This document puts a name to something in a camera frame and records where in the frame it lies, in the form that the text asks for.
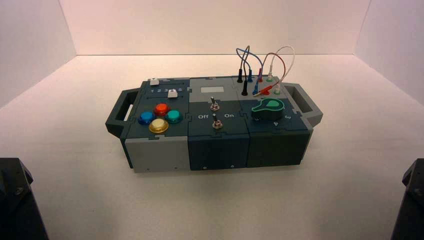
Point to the green rotary selector knob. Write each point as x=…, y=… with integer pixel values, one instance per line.
x=266, y=112

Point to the yellow round push button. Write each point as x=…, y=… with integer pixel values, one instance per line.
x=158, y=126

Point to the teal round push button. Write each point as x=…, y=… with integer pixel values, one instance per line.
x=173, y=116

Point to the blue round push button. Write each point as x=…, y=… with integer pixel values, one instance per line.
x=146, y=117

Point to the red round push button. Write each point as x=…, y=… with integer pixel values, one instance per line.
x=162, y=109

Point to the dark teal grey control box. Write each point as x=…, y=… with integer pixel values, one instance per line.
x=218, y=149

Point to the small white slider knob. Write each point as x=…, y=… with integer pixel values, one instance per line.
x=154, y=82
x=172, y=94

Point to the metal toggle switch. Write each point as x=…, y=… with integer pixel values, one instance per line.
x=214, y=104
x=217, y=123

